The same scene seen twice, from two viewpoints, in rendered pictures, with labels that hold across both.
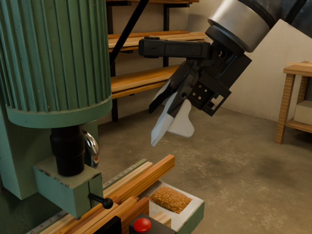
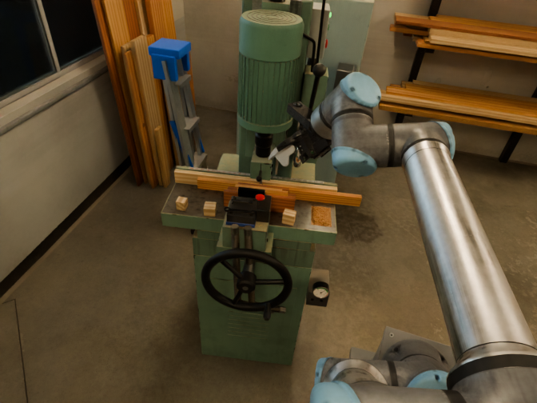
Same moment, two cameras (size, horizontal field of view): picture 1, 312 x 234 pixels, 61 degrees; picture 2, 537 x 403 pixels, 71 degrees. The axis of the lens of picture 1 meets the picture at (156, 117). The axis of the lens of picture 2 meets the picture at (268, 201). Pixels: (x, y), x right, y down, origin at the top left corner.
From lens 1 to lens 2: 0.87 m
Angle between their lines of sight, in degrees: 50
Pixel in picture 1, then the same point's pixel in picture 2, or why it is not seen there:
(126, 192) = (299, 192)
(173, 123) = (279, 154)
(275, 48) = not seen: outside the picture
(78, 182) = (256, 161)
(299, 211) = not seen: outside the picture
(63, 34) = (253, 88)
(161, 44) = (293, 110)
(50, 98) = (244, 113)
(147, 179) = (322, 196)
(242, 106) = not seen: outside the picture
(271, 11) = (327, 121)
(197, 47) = (305, 121)
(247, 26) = (316, 122)
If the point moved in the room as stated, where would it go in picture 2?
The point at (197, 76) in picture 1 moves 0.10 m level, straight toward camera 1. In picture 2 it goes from (300, 137) to (265, 142)
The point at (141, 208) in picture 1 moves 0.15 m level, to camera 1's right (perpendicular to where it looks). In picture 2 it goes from (287, 200) to (313, 227)
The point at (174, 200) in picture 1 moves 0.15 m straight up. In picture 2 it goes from (317, 216) to (324, 181)
